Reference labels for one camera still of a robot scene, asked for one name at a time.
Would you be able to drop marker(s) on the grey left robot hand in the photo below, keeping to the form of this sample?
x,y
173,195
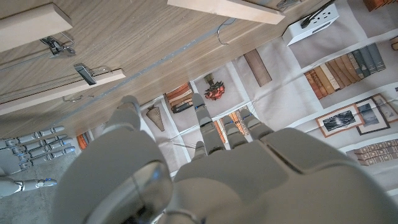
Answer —
x,y
248,186

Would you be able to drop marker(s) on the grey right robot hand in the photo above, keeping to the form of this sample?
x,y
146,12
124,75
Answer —
x,y
12,158

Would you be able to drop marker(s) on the wooden clip hanger, blue clip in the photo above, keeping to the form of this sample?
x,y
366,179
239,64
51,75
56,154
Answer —
x,y
56,91

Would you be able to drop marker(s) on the printed bookshelf backdrop cloth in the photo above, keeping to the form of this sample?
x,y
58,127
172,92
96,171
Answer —
x,y
295,93

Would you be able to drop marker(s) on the wooden clip hanger, twisted rod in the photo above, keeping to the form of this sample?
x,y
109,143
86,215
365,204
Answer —
x,y
28,28

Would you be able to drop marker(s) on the white power strip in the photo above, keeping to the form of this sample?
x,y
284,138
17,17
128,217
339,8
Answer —
x,y
298,34

